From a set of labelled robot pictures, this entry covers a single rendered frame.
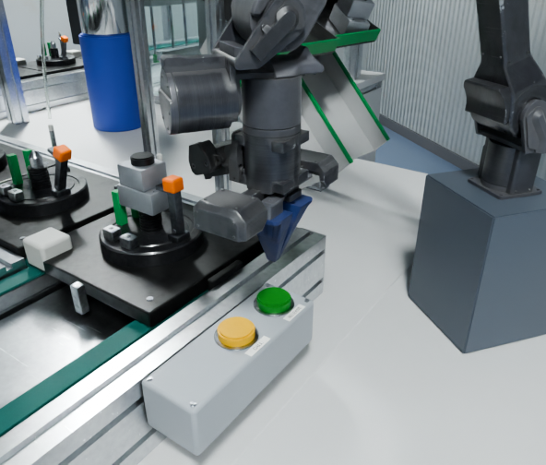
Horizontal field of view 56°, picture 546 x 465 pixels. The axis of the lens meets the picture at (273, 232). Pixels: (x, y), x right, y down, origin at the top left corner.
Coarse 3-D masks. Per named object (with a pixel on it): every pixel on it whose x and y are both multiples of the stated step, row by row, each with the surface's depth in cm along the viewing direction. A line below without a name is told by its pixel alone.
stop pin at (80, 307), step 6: (78, 282) 63; (72, 288) 62; (78, 288) 62; (84, 288) 63; (72, 294) 63; (78, 294) 62; (84, 294) 63; (78, 300) 63; (84, 300) 63; (78, 306) 63; (84, 306) 64; (78, 312) 64; (84, 312) 64
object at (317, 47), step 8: (224, 0) 76; (224, 8) 76; (320, 24) 81; (312, 32) 82; (320, 32) 81; (328, 32) 80; (312, 40) 81; (320, 40) 81; (328, 40) 78; (336, 40) 79; (312, 48) 76; (320, 48) 77; (328, 48) 79
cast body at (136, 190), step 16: (128, 160) 67; (144, 160) 65; (128, 176) 66; (144, 176) 64; (160, 176) 67; (128, 192) 67; (144, 192) 65; (160, 192) 66; (144, 208) 66; (160, 208) 67
